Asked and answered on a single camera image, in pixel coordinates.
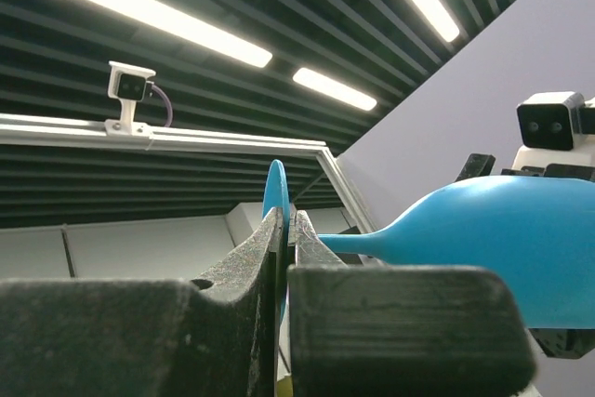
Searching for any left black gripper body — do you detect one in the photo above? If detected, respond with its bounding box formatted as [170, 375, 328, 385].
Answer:
[529, 328, 595, 360]

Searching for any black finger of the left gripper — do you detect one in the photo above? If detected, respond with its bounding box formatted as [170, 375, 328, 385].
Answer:
[456, 153, 496, 182]

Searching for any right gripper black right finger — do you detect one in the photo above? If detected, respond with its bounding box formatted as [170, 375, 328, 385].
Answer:
[287, 211, 537, 396]

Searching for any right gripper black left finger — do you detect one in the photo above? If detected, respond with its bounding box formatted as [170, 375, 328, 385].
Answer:
[1, 208, 284, 396]

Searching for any blue wine glass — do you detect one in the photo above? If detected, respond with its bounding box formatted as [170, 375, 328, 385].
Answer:
[261, 159, 595, 331]

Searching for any short ceiling light middle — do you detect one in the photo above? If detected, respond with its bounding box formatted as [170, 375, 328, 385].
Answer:
[292, 67, 377, 112]

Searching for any long ceiling light left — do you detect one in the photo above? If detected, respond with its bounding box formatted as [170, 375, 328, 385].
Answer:
[86, 0, 272, 68]

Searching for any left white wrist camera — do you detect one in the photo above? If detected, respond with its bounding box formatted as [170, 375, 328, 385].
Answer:
[510, 91, 594, 182]

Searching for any white overhead frame rail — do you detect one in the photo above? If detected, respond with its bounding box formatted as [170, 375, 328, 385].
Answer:
[1, 113, 377, 232]

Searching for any overhead white camera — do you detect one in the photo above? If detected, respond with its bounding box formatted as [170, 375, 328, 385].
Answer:
[105, 60, 156, 137]

